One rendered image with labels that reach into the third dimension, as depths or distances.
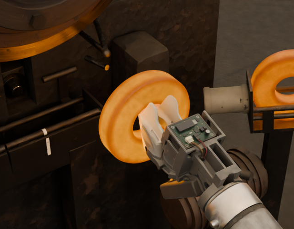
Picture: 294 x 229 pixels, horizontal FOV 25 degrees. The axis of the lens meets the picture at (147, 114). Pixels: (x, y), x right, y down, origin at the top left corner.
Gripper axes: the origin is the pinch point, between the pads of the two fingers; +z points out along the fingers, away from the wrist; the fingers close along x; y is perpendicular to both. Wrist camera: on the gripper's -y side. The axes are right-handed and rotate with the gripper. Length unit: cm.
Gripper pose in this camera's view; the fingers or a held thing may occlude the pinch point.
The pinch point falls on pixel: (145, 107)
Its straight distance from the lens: 104.8
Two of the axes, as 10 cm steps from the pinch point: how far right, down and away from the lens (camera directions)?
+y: 1.7, -6.3, -7.6
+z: -5.4, -7.0, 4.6
